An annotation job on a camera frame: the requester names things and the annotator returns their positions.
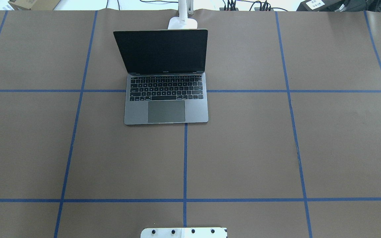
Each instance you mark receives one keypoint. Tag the grey laptop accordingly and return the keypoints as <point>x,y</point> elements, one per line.
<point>166,79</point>

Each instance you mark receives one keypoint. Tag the white desk lamp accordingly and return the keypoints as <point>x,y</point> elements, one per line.
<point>183,21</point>

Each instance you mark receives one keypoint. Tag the cardboard box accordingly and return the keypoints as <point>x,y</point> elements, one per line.
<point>34,5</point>

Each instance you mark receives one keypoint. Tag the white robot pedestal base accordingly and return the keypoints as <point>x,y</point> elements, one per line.
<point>185,232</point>

